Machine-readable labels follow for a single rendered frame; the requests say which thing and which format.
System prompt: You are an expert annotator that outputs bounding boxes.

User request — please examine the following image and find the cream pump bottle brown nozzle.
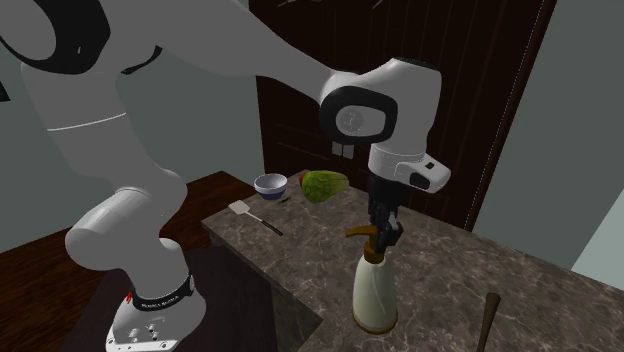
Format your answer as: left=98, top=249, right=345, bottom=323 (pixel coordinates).
left=345, top=225, right=399, bottom=336

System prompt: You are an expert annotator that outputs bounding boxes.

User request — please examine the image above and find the white spatula black handle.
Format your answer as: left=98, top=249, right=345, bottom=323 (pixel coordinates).
left=227, top=200, right=284, bottom=238

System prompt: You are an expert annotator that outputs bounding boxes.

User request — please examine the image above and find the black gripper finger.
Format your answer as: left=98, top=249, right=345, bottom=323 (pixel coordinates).
left=374, top=212, right=405, bottom=255

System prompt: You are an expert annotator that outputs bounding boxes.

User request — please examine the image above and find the white and blue bowl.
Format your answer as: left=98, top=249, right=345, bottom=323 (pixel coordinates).
left=253, top=172, right=289, bottom=202

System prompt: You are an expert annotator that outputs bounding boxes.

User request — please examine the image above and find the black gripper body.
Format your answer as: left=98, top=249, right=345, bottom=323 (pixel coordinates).
left=367, top=170, right=410, bottom=219

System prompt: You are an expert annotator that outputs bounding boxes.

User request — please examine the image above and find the brown wooden stick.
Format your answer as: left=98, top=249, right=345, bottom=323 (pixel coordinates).
left=475, top=291, right=502, bottom=352

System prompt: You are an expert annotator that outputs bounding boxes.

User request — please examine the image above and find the green lettuce head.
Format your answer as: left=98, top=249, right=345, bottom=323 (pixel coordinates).
left=301, top=169, right=351, bottom=205

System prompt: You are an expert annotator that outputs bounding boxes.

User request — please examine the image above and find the dark robot stand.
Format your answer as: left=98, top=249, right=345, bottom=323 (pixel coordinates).
left=60, top=245, right=324, bottom=352

